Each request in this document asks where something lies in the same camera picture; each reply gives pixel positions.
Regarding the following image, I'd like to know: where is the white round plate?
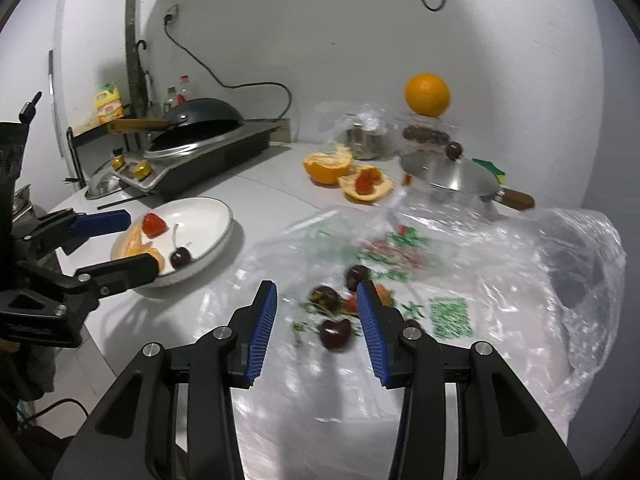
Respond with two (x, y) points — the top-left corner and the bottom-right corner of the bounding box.
(110, 197), (234, 288)

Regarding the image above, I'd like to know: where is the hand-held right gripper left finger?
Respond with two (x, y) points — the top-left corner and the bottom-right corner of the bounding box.
(52, 281), (279, 480)

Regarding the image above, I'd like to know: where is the black metal rack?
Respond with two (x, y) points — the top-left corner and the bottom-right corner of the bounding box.
(65, 120), (131, 183)

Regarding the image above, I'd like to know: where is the crumpled clear plastic bag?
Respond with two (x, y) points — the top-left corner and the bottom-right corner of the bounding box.
(312, 101), (401, 161)

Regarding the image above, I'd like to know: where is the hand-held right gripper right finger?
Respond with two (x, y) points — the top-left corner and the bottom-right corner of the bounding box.
(356, 280), (582, 480)

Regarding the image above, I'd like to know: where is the steel pot with wooden handle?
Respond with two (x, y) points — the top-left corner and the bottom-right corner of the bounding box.
(400, 160), (536, 211)

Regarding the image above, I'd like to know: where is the green and yellow sponge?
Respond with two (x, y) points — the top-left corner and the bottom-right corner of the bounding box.
(472, 158), (507, 183)

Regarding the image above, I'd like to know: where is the yellow detergent bottle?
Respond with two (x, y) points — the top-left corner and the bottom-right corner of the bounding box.
(95, 83), (126, 125)

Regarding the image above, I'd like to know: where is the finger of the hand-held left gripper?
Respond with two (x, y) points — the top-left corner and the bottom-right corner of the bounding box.
(60, 253), (159, 307)
(12, 209), (132, 257)

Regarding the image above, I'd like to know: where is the printed clear plastic bag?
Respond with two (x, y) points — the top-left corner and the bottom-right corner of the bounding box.
(192, 195), (627, 421)

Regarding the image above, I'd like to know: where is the black umbrella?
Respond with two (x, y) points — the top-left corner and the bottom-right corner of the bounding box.
(135, 40), (153, 121)

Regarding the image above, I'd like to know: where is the whole orange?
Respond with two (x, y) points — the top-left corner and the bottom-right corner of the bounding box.
(404, 73), (452, 118)

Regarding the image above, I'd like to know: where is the large steel lid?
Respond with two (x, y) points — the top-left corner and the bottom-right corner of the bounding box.
(84, 160), (126, 201)

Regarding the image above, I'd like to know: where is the grey vertical pipe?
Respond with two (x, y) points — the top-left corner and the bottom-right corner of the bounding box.
(125, 0), (141, 111)

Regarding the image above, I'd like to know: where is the small steel cup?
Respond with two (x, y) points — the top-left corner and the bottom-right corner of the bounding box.
(346, 127), (396, 161)

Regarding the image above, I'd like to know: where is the steel induction cooker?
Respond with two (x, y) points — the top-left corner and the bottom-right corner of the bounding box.
(115, 119), (291, 198)

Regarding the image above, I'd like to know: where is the clear container of dates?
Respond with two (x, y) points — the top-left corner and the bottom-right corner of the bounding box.
(397, 116), (458, 158)

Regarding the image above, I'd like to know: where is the steel pot lid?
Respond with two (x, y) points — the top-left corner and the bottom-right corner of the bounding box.
(400, 141), (501, 193)

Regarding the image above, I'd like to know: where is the thin black cable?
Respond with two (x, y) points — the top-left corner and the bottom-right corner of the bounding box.
(20, 399), (91, 426)

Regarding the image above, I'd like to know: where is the orange peel half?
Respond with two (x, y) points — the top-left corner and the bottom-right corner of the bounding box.
(302, 144), (354, 186)
(338, 164), (396, 203)

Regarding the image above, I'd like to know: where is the strawberry inside orange peel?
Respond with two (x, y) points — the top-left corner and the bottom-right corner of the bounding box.
(355, 169), (381, 195)

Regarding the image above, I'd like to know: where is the black wok with wooden handle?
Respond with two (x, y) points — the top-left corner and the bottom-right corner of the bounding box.
(107, 98), (247, 136)

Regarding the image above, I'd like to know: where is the black chopstick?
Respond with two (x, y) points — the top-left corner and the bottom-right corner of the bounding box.
(96, 194), (146, 211)

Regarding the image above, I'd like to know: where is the black cooker cable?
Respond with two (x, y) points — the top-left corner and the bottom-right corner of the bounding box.
(164, 17), (293, 123)

